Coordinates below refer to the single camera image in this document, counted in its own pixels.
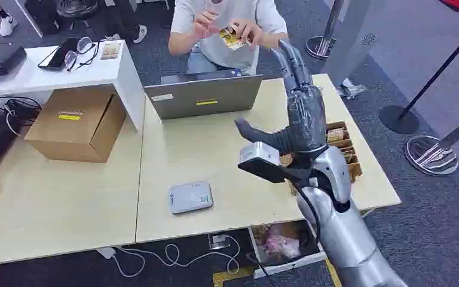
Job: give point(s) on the black stanchion with round base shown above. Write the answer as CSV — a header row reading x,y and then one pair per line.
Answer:
x,y
399,119

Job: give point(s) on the printed card stack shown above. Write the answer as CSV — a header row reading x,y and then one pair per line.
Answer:
x,y
232,39

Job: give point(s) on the white desk riser shelf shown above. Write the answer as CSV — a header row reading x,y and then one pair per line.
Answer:
x,y
95,75

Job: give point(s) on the grey laptop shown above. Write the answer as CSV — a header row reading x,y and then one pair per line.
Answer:
x,y
203,97

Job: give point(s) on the grey pillar panel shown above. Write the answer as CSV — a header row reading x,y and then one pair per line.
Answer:
x,y
352,43

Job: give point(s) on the black smartphone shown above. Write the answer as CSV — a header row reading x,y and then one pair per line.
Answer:
x,y
60,54

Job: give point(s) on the person's left hand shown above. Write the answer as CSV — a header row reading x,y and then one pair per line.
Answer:
x,y
251,31

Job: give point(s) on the grey white shoe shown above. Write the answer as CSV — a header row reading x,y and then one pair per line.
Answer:
x,y
140,33

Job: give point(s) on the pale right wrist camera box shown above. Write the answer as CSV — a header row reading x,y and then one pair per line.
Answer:
x,y
259,156

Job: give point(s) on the person's hand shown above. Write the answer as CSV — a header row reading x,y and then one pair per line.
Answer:
x,y
251,31
205,24

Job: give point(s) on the printed cards in box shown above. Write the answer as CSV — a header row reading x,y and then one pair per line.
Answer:
x,y
335,136

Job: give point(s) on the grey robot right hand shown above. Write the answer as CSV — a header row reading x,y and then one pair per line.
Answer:
x,y
306,119

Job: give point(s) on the black-framed glasses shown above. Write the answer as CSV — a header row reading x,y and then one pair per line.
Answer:
x,y
83,44

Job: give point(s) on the grey floor socket plate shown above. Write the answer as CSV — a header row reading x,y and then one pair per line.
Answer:
x,y
218,241

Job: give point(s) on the chrome-based stanchion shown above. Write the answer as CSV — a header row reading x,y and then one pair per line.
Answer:
x,y
431,156
321,47

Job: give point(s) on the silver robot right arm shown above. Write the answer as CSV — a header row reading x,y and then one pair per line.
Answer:
x,y
344,237

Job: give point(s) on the person's right hand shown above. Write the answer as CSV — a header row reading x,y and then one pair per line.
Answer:
x,y
205,24

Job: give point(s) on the crumpled clear plastic wrap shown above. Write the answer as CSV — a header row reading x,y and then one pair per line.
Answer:
x,y
350,90

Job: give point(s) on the brown cardboard box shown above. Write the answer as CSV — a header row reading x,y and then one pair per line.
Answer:
x,y
75,126

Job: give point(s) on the white tray with plastic bags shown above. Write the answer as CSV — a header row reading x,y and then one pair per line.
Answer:
x,y
283,243

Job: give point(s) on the wooden card box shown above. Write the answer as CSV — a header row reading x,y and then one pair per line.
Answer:
x,y
350,156

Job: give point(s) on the white power strip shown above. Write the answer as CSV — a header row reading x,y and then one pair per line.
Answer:
x,y
106,253

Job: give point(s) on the small grey card reader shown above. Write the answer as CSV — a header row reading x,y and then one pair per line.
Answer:
x,y
190,197

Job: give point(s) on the black flat device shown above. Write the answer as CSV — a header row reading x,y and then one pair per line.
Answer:
x,y
4,58

